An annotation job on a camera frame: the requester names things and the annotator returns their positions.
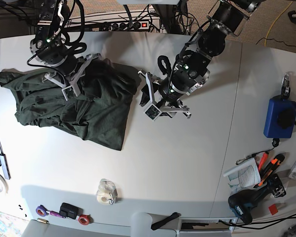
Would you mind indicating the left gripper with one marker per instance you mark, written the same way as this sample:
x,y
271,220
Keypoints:
x,y
160,98

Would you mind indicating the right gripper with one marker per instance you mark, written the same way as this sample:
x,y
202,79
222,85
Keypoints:
x,y
69,74

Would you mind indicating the dark green t-shirt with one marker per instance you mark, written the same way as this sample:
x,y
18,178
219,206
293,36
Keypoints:
x,y
99,114

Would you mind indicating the blue box with black knob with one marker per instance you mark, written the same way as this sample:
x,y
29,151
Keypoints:
x,y
281,114

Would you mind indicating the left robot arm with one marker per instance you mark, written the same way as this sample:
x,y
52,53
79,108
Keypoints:
x,y
189,72

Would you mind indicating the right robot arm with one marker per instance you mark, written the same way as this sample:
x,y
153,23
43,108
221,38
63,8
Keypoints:
x,y
51,47

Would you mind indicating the black power strip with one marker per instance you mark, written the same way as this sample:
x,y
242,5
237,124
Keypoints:
x,y
123,26

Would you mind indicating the grey usb hub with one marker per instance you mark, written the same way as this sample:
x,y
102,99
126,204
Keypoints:
x,y
4,166

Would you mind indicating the clear tape rolls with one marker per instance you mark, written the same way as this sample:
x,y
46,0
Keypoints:
x,y
106,193

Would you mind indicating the rolled paper sheet with drawing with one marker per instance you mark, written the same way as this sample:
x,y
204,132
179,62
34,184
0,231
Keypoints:
x,y
243,175

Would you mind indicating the purple tape roll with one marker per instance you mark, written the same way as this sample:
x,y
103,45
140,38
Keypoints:
x,y
41,211

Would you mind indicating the red tape roll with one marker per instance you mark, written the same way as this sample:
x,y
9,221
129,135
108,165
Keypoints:
x,y
84,219

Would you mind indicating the orange black utility knife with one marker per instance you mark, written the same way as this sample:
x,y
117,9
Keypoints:
x,y
270,168

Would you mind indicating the red square sticker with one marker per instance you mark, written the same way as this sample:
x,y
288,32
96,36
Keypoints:
x,y
273,209

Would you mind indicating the black strap handle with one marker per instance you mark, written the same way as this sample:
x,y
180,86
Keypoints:
x,y
161,223

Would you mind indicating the black action camera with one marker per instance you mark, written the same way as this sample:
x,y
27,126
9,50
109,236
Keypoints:
x,y
68,211

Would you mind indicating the dark teal cordless drill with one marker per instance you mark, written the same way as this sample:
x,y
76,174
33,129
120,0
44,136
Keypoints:
x,y
242,202

